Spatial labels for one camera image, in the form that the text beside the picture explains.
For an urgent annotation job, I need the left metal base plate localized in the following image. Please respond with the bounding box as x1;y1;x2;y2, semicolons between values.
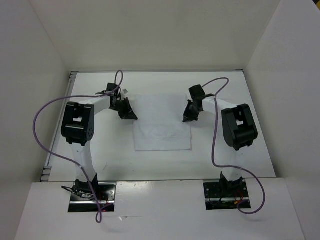
67;182;117;213

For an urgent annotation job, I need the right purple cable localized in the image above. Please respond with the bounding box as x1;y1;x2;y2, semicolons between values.
201;77;266;215

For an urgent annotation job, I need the white skirt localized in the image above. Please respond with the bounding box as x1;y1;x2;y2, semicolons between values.
133;93;192;152

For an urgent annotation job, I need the purple cable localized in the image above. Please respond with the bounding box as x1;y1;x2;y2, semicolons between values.
33;69;125;224
201;77;266;215

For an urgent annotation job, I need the metal base plate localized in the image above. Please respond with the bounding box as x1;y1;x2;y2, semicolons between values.
203;179;251;211
67;182;117;213

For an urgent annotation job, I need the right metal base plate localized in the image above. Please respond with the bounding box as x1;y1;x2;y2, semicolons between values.
203;179;251;211

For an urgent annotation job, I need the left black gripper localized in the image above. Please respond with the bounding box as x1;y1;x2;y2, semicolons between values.
110;97;138;120

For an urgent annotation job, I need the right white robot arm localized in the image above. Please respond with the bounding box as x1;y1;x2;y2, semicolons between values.
183;84;258;197

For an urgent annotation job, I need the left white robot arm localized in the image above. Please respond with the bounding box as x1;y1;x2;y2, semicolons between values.
61;83;138;200

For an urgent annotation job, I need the aluminium table frame rail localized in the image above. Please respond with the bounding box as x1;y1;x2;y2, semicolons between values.
39;69;245;182

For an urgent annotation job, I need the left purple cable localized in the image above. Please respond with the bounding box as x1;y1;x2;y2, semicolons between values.
33;69;125;224

